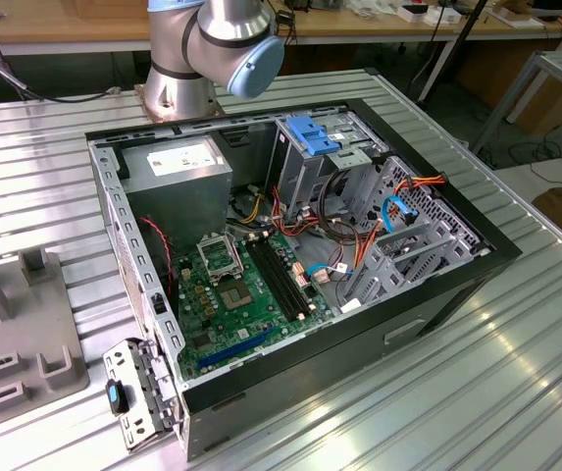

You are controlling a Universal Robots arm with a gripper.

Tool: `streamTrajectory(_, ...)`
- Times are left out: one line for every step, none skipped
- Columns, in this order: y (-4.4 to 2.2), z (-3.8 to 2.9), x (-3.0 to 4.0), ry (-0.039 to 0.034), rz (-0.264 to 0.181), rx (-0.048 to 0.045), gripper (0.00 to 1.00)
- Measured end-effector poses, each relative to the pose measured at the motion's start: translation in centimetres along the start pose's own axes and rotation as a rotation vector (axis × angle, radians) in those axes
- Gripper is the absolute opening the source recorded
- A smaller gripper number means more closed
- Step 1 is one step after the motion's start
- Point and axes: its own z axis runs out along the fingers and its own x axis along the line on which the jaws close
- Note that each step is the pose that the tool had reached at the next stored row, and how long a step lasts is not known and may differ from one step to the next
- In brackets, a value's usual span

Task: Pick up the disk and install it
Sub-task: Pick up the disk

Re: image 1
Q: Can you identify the red black twisted wire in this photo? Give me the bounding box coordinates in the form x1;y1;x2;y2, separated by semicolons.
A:
137;215;174;300

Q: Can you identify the silver card retention bracket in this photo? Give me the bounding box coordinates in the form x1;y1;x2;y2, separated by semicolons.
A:
102;337;183;451

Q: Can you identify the white box black top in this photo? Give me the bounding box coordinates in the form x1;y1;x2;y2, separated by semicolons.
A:
397;3;430;24

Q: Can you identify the blue data wire grey plug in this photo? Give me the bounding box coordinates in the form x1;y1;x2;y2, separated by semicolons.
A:
306;263;355;287

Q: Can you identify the black open PC case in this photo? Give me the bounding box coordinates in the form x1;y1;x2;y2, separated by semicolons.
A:
83;96;525;462

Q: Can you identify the grey parts rack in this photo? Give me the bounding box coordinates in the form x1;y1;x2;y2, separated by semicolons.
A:
0;226;91;436

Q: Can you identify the orange red wire bundle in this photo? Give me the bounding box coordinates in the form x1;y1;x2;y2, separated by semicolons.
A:
352;226;380;274

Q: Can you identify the grey power supply unit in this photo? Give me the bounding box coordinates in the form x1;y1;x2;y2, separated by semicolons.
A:
119;134;234;251

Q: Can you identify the yellow black wire bundle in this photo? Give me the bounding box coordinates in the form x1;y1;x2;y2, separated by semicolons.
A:
229;190;268;226

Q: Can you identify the CPU socket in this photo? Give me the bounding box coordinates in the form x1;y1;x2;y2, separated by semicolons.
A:
216;277;255;313

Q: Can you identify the green motherboard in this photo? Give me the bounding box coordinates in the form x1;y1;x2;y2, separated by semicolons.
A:
171;230;335;382

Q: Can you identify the metal socket cover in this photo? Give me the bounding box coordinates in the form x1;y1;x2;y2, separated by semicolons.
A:
196;234;242;284

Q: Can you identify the black RAM slot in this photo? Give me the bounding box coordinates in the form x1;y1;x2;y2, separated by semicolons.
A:
252;235;309;320
257;234;313;316
262;233;318;313
247;236;304;323

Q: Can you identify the flat cardboard piece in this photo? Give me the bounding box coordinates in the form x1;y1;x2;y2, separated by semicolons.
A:
489;7;544;29

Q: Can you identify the blue expansion slot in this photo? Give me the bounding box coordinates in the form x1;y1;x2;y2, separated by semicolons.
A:
196;327;277;372

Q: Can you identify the large brown cardboard box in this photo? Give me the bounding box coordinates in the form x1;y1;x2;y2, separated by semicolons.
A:
456;43;562;136

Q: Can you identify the red yellow wire bundle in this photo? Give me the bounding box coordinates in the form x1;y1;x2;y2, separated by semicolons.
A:
255;184;324;239

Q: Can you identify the perforated metal disk bay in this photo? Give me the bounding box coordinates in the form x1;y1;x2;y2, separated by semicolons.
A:
343;156;490;315

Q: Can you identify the grey metal drive cage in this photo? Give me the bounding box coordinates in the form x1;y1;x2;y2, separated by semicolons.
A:
268;110;389;217

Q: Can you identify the blue black bracket latch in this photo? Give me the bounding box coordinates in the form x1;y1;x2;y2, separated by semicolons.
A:
105;378;130;417

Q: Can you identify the white board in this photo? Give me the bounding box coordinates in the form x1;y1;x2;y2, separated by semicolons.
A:
493;157;562;197

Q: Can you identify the orange power wire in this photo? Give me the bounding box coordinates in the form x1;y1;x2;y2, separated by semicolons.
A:
392;171;448;197

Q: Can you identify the black tripod pole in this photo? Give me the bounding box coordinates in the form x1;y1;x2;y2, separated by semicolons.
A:
417;0;488;102

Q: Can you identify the blue plastic drive latch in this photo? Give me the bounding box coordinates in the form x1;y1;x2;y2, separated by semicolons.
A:
284;115;343;157

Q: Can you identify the black cable loop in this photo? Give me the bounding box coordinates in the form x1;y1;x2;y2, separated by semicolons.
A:
317;169;363;242

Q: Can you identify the blue data wire black plug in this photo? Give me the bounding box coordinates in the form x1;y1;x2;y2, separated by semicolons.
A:
381;194;418;232

